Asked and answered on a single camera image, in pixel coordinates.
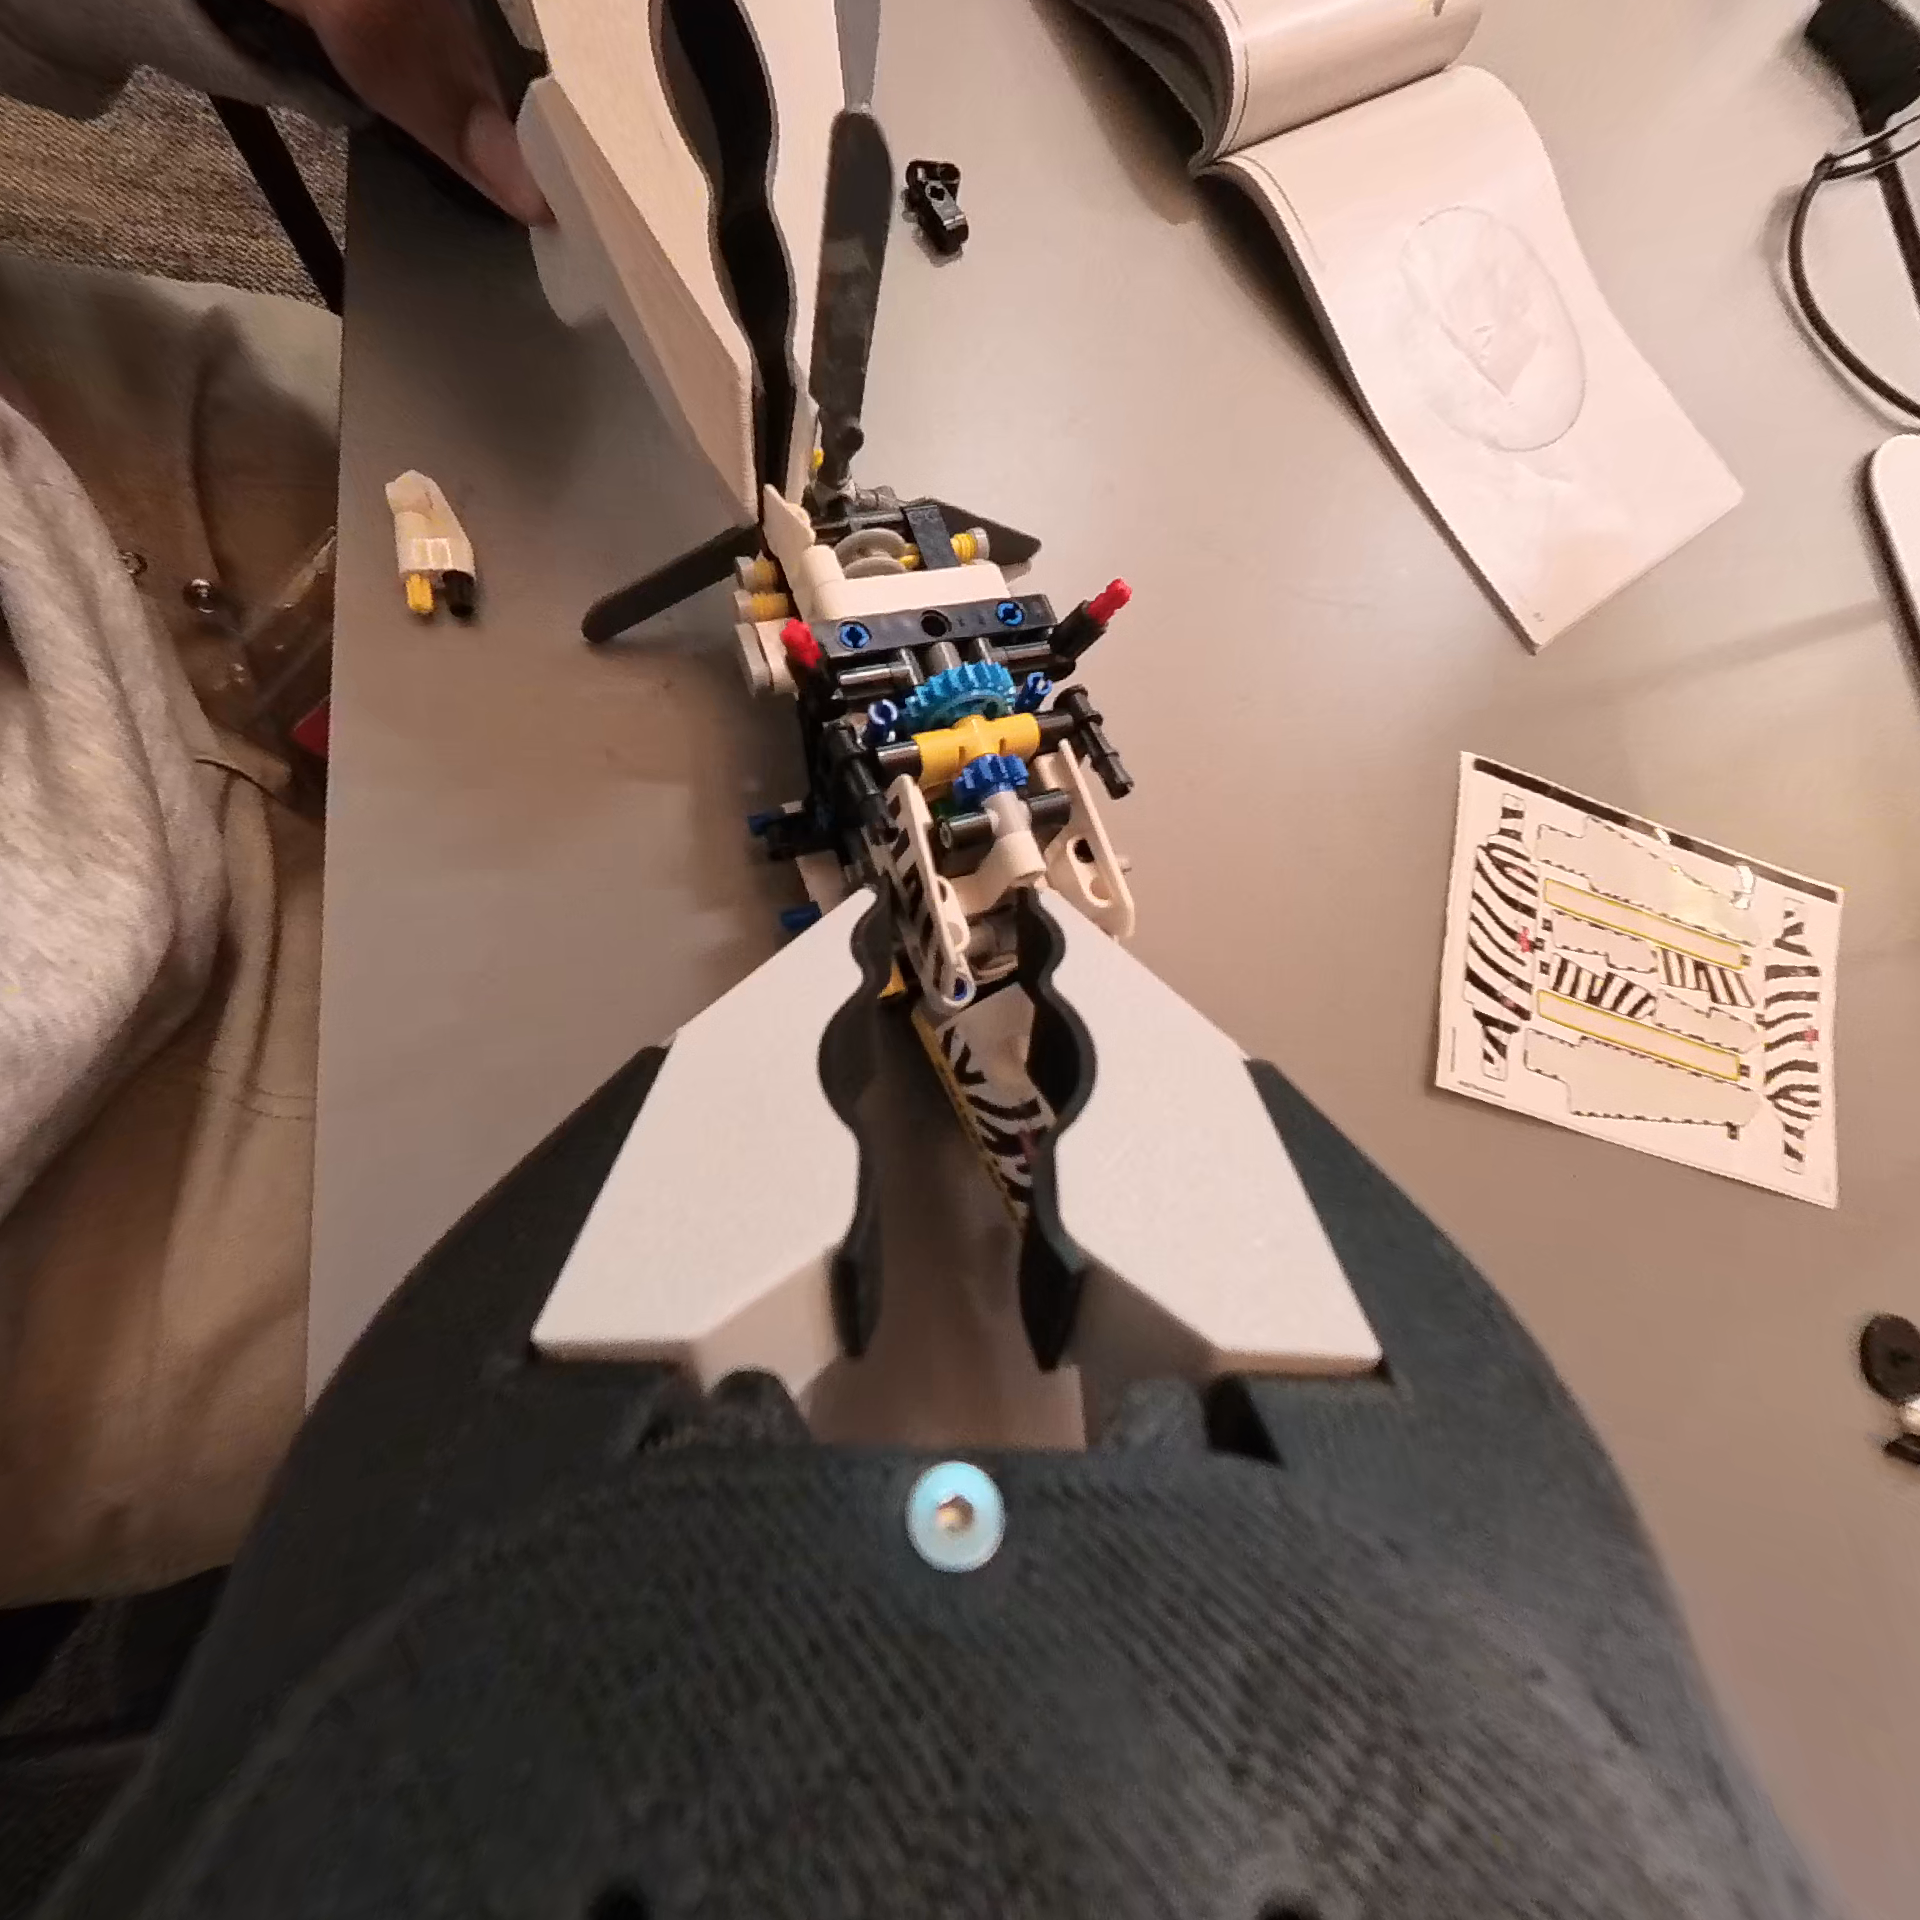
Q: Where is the small white lego assembly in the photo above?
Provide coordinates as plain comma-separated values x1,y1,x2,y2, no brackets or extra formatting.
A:
383,471,489,616

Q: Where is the person's left forearm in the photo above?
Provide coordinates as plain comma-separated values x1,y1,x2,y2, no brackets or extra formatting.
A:
0,0,371,132

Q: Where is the zebra-striped lego helicopter model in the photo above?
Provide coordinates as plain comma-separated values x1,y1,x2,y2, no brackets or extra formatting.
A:
579,107,1133,1248

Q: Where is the white instruction booklet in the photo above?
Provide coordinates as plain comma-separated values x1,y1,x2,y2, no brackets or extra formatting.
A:
1075,0,1749,652

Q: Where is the clear plastic bag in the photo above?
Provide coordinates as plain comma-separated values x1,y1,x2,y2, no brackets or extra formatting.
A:
186,526,342,758

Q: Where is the white flat stand base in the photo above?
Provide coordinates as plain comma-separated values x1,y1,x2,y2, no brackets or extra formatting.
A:
1862,434,1920,645

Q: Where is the black cable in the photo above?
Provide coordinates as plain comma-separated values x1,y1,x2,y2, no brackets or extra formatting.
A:
1782,107,1920,421

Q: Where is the zebra-print sticker sheet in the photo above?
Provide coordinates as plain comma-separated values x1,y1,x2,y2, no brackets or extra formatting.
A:
1432,749,1845,1212

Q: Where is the black power adapter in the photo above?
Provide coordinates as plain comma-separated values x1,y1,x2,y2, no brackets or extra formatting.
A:
1806,0,1920,137

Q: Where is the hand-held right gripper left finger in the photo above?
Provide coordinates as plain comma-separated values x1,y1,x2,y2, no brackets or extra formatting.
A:
532,889,890,1420

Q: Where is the person's grey hoodie torso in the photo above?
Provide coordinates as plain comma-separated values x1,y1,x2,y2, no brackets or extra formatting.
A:
0,397,227,1217

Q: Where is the person's left hand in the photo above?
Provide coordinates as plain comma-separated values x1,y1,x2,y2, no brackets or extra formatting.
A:
281,0,556,229

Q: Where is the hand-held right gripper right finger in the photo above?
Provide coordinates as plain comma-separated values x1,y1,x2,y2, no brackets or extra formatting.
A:
1019,901,1384,1413

